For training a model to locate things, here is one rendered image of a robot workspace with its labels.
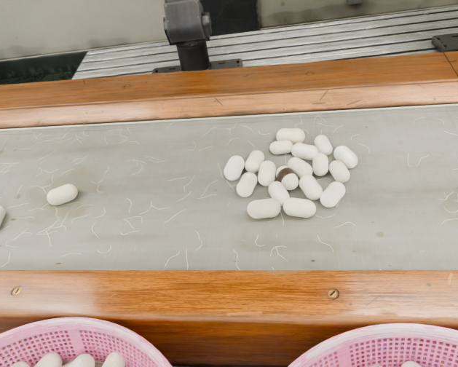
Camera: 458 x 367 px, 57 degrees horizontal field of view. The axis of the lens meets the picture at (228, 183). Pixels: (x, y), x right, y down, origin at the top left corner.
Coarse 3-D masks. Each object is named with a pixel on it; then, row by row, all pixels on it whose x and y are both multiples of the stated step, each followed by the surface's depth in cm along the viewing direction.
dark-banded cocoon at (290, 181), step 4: (280, 168) 51; (276, 172) 52; (276, 176) 52; (288, 176) 50; (292, 176) 50; (296, 176) 50; (284, 180) 50; (288, 180) 50; (292, 180) 50; (296, 180) 50; (284, 184) 50; (288, 184) 50; (292, 184) 50; (296, 184) 50; (288, 188) 50; (292, 188) 50
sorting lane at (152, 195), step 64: (64, 128) 68; (128, 128) 66; (192, 128) 63; (256, 128) 61; (320, 128) 59; (384, 128) 58; (448, 128) 56; (0, 192) 58; (128, 192) 54; (192, 192) 53; (256, 192) 51; (384, 192) 49; (448, 192) 47; (0, 256) 49; (64, 256) 47; (128, 256) 46; (192, 256) 45; (256, 256) 44; (320, 256) 43; (384, 256) 42; (448, 256) 41
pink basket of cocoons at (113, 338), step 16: (48, 320) 38; (64, 320) 38; (80, 320) 37; (96, 320) 37; (0, 336) 37; (16, 336) 38; (32, 336) 38; (48, 336) 38; (64, 336) 38; (80, 336) 38; (96, 336) 38; (112, 336) 37; (128, 336) 36; (0, 352) 38; (16, 352) 38; (32, 352) 39; (48, 352) 39; (64, 352) 39; (80, 352) 39; (96, 352) 39; (128, 352) 37; (144, 352) 35; (160, 352) 34
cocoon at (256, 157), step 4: (252, 152) 54; (256, 152) 54; (260, 152) 54; (252, 156) 54; (256, 156) 53; (260, 156) 54; (248, 160) 53; (252, 160) 53; (256, 160) 53; (260, 160) 53; (248, 164) 53; (252, 164) 53; (256, 164) 53; (260, 164) 53; (248, 168) 53; (252, 168) 53; (256, 168) 53; (252, 172) 53
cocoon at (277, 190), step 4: (272, 184) 49; (276, 184) 49; (280, 184) 49; (268, 188) 50; (272, 188) 49; (276, 188) 49; (280, 188) 49; (284, 188) 49; (272, 192) 49; (276, 192) 48; (280, 192) 48; (284, 192) 48; (272, 196) 49; (276, 196) 48; (280, 196) 48; (284, 196) 48; (288, 196) 48; (280, 200) 48; (284, 200) 48; (280, 204) 48
